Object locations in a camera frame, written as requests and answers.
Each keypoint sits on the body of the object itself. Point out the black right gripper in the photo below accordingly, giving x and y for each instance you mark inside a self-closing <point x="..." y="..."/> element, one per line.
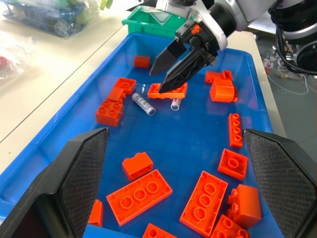
<point x="198" y="37"/>

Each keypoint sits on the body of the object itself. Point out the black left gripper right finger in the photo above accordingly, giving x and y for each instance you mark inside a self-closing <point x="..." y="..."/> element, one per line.
<point x="284" y="178"/>

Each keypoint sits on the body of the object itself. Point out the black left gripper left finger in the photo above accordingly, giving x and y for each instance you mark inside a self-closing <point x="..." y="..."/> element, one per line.
<point x="74" y="173"/>

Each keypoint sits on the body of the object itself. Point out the green plastic bin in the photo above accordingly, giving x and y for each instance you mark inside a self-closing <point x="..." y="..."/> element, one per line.
<point x="146" y="26"/>

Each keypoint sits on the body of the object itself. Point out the white label in green bin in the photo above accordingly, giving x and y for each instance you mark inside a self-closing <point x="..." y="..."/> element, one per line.
<point x="161" y="17"/>

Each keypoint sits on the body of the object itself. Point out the blue plastic bin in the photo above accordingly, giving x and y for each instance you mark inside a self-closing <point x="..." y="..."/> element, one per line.
<point x="173" y="138"/>

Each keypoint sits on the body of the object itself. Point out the small orange toy brick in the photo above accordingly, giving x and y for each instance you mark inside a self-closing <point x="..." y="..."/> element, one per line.
<point x="142" y="61"/>
<point x="96" y="213"/>

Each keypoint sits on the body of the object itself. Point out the white cylindrical battery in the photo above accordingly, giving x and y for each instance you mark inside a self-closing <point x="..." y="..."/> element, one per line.
<point x="175" y="104"/>
<point x="143" y="104"/>

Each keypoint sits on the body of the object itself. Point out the orange smooth toy brick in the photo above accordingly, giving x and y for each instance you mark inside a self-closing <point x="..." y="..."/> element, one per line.
<point x="246" y="205"/>
<point x="223" y="91"/>

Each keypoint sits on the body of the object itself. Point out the orange square hollow brick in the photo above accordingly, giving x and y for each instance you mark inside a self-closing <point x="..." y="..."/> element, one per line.
<point x="232" y="164"/>

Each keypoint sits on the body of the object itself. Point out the narrow orange studded brick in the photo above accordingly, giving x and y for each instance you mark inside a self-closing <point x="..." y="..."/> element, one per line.
<point x="235" y="130"/>

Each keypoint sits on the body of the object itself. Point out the long orange hollow brick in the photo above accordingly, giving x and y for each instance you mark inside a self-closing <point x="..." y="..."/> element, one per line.
<point x="139" y="197"/>
<point x="203" y="202"/>

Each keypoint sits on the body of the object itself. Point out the orange square studded brick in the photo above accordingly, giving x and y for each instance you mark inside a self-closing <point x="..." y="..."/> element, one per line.
<point x="109" y="113"/>

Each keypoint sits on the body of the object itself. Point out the orange studded toy brick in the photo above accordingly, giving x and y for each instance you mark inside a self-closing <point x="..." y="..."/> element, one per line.
<point x="154" y="232"/>
<point x="229" y="228"/>

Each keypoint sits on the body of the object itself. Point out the clear bag with blue box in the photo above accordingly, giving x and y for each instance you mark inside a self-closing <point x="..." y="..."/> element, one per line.
<point x="54" y="16"/>

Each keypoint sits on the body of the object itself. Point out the clear bag with red item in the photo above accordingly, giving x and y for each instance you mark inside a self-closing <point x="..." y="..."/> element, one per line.
<point x="13" y="58"/>

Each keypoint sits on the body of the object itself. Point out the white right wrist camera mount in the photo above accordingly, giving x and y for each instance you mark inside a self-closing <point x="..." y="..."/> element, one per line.
<point x="218" y="36"/>

